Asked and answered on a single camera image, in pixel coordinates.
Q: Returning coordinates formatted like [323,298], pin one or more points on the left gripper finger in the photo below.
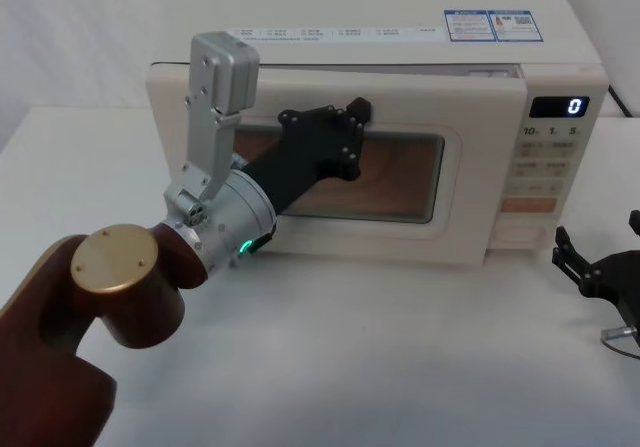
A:
[352,142]
[315,113]

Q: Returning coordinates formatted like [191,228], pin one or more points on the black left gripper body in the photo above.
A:
[310,152]

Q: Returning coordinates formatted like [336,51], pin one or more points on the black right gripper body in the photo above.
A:
[617,282]

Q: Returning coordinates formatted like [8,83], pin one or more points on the cream oven door with window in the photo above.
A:
[470,117]

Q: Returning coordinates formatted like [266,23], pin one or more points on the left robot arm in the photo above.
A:
[125,287]

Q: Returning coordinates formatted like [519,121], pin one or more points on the cream microwave oven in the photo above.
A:
[350,52]

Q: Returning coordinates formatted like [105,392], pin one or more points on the oven control panel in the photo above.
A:
[542,177]

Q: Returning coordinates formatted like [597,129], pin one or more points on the long white label strip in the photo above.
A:
[350,33]

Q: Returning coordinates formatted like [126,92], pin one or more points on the blue bordered label sticker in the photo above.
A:
[493,26]

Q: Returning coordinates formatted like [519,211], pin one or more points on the white table cloth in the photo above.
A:
[350,357]

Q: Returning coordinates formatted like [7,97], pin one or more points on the white curtain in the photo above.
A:
[75,27]

